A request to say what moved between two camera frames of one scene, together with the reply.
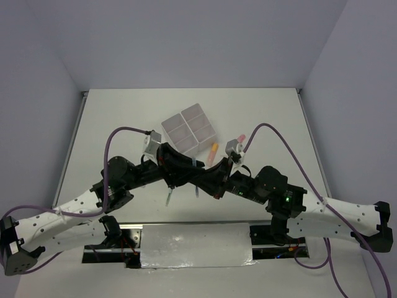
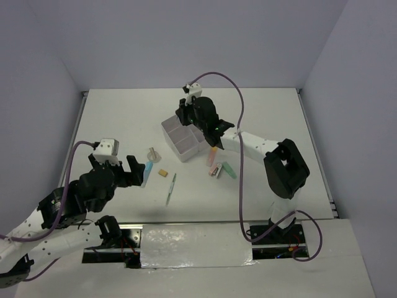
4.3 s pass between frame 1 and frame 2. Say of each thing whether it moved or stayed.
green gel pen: stayed
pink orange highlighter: stayed
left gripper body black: moved
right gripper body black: moved
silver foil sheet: stayed
